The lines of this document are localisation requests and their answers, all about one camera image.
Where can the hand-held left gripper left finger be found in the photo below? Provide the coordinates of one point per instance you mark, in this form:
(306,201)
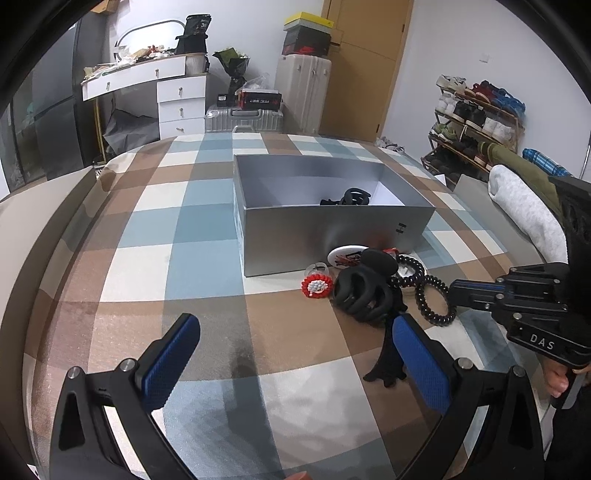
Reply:
(170,364)

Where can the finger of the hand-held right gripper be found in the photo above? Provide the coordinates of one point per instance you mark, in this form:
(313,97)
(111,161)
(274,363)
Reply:
(475,295)

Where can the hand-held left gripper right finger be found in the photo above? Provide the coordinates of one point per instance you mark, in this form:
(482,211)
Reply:
(420,364)

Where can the large black hair claw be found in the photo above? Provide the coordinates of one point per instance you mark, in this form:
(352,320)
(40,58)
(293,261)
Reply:
(360,295)

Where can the black velvet hair clip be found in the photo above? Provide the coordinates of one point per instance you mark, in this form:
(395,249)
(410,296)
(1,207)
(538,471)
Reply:
(378,261)

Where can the red beaded hair ornament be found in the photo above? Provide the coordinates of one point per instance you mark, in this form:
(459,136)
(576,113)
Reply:
(316,286)

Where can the round pin badge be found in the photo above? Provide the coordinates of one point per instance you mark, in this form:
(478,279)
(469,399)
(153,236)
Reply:
(344,258)

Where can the silver cardboard box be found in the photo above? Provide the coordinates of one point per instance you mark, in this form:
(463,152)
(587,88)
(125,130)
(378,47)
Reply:
(300,240)

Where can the person's right hand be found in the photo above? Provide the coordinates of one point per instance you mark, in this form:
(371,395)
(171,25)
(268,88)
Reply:
(556,381)

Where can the light grey fleece garment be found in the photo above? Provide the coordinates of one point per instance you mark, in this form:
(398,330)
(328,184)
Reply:
(531,217)

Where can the plaid blanket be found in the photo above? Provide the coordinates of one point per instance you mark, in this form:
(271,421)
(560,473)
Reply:
(194,258)

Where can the olive green jacket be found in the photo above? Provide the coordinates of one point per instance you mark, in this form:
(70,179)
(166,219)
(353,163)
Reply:
(526,173)

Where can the wooden shoe rack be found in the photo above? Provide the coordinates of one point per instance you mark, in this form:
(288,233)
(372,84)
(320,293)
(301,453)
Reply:
(461,152)

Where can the blue plaid cloth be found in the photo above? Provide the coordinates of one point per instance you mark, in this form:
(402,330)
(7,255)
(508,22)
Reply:
(547,161)

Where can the pair of slippers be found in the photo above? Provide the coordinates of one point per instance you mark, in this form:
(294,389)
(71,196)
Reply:
(390,145)

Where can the group of assorted shoes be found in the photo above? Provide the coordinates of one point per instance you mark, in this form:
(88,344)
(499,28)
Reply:
(475,108)

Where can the beige bed base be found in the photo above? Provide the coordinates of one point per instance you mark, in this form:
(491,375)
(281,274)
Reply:
(32,221)

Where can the dark grey cloth bag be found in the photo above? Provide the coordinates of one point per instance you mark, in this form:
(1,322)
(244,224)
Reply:
(131,131)

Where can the wooden door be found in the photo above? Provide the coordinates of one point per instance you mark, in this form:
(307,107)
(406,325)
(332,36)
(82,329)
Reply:
(364,69)

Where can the silver suitcase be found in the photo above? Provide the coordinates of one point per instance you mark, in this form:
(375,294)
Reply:
(244,121)

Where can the white suitcase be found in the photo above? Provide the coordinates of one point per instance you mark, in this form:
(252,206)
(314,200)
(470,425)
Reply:
(302,92)

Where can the small black box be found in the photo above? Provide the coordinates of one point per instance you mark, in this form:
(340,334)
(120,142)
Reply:
(226,98)

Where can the white dressing table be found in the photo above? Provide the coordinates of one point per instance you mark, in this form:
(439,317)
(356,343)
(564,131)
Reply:
(180,87)

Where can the dark grey refrigerator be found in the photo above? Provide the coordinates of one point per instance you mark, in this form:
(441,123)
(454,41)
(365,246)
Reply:
(51,106)

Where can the clear plastic bag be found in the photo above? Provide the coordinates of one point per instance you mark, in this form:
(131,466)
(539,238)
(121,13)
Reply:
(256,83)

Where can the black and red shoe box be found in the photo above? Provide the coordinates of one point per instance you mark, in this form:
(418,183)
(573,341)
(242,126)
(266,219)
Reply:
(305,50)

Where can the white ribbed basket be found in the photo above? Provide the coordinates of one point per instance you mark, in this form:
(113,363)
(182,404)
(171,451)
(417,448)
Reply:
(195,63)

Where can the dark wrapped bouquet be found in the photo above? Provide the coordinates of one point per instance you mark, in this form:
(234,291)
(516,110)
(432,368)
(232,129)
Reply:
(233,64)

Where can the pile of dressing table clutter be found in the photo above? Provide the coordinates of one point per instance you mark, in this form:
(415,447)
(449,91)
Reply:
(138,57)

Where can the yellow lid shoe box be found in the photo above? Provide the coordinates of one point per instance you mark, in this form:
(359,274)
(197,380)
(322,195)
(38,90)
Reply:
(308,21)

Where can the oval mirror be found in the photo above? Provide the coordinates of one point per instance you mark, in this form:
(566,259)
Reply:
(143,39)

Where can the black bag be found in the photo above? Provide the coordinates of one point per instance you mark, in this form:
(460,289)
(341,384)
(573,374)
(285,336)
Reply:
(194,34)

